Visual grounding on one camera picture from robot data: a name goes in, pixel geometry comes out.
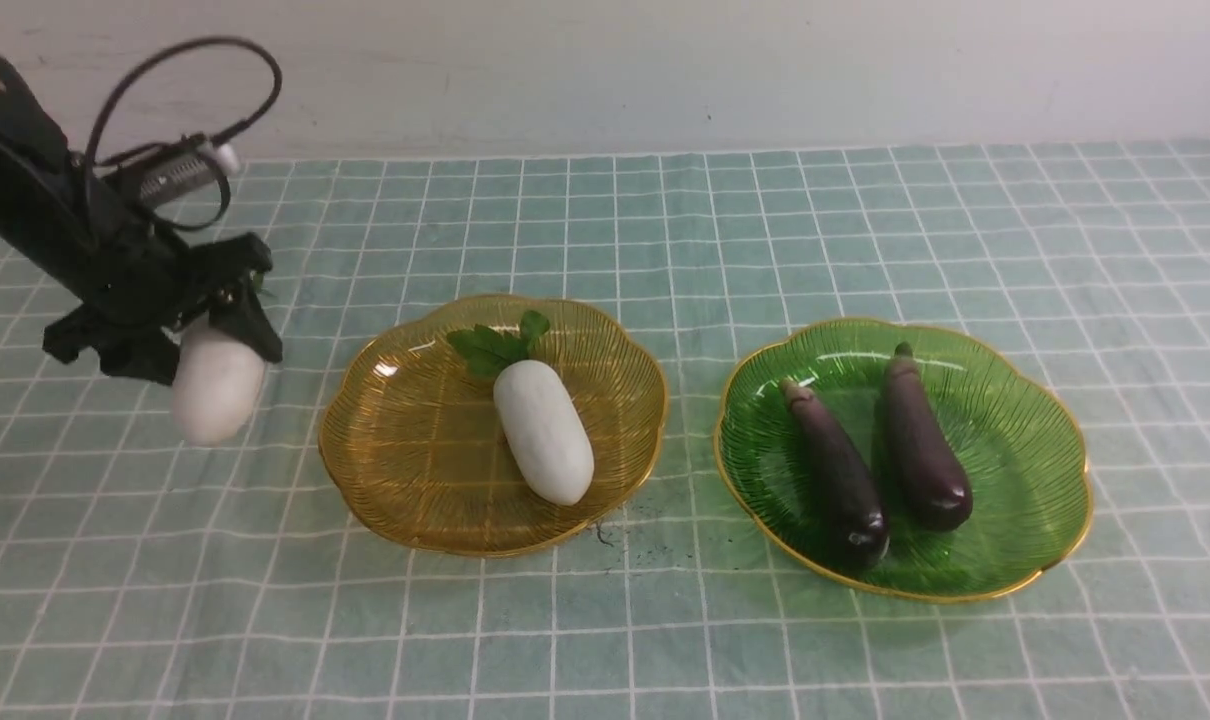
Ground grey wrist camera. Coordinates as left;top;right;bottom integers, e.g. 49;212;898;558
99;133;241;209

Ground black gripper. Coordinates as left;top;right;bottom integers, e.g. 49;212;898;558
44;175;282;386

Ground white radish with leaves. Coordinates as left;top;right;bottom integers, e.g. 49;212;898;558
446;310;595;506

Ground amber plastic plate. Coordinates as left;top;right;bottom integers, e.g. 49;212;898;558
318;293;669;557

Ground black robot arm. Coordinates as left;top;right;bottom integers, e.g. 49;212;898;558
0;35;282;386

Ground dark purple eggplant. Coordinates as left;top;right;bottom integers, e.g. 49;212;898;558
881;341;974;532
780;378;891;571

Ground black cable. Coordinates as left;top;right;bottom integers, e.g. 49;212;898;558
80;36;284;236

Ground green checkered tablecloth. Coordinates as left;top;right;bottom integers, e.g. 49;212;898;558
0;138;1210;719

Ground green plastic plate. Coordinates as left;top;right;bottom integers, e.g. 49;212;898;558
713;316;1094;603

